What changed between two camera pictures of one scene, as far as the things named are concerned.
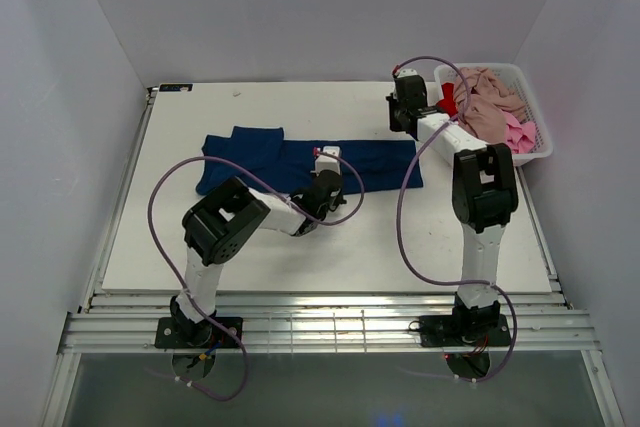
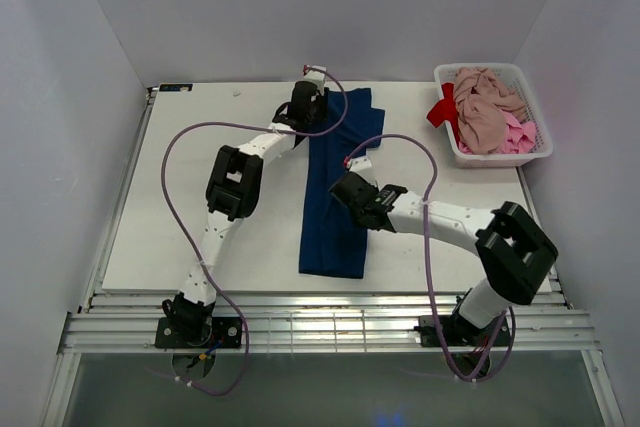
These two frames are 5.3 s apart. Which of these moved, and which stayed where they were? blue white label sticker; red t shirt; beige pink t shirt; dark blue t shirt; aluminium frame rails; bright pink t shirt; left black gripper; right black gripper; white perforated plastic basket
Moved: dark blue t shirt; right black gripper; left black gripper
Stayed: bright pink t shirt; aluminium frame rails; red t shirt; white perforated plastic basket; beige pink t shirt; blue white label sticker
